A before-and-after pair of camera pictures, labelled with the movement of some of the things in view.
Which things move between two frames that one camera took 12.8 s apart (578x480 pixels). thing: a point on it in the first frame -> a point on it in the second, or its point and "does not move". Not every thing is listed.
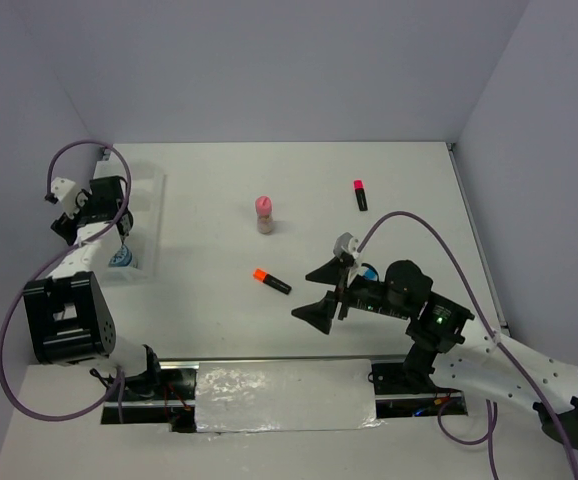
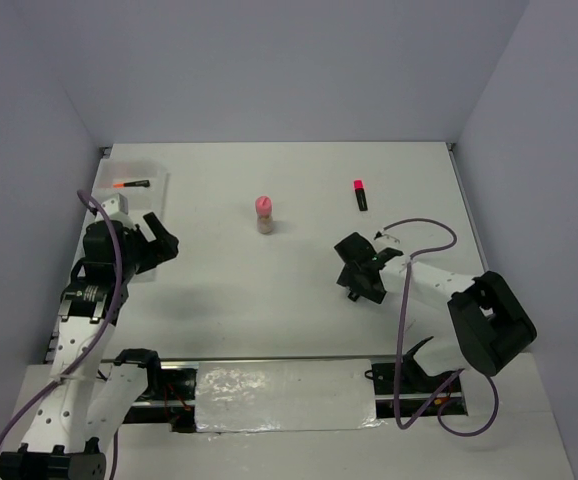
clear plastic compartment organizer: x=143 y=247 does not move
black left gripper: x=65 y=226 -> x=156 y=252
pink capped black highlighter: x=360 y=193 does not move
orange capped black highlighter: x=264 y=277 -> x=142 y=183
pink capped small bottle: x=263 y=209 does not move
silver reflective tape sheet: x=236 y=396 does not move
